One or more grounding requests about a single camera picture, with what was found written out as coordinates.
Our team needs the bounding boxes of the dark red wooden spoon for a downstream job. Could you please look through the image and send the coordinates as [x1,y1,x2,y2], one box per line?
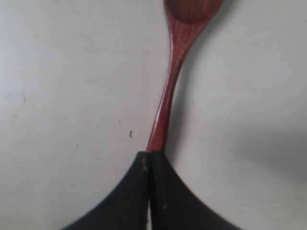
[146,0,223,152]

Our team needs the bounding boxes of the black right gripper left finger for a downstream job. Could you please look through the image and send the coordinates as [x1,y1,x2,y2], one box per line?
[64,152,151,230]

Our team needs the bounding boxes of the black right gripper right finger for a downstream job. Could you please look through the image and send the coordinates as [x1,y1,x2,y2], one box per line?
[150,151,239,230]

